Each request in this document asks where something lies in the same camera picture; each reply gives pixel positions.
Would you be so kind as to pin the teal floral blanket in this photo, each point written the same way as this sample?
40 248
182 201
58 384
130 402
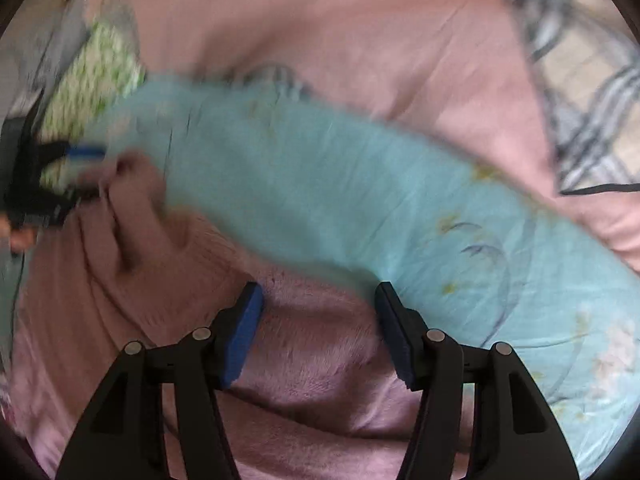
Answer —
325 185

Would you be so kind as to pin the person's left hand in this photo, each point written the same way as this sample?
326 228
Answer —
17 237

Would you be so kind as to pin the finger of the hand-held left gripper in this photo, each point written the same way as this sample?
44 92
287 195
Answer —
80 197
87 152

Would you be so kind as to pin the green checkered small pillow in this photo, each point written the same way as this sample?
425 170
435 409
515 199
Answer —
95 75

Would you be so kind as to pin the pink bedsheet with plaid hearts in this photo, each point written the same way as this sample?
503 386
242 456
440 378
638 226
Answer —
375 35

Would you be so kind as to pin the pink knitted sweater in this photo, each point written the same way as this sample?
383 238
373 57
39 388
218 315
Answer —
310 360

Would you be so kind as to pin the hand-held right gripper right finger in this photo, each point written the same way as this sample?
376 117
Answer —
395 335

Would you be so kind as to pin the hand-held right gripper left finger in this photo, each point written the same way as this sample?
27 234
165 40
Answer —
244 330

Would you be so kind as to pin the grey printed quilt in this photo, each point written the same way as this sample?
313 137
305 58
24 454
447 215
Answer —
57 45

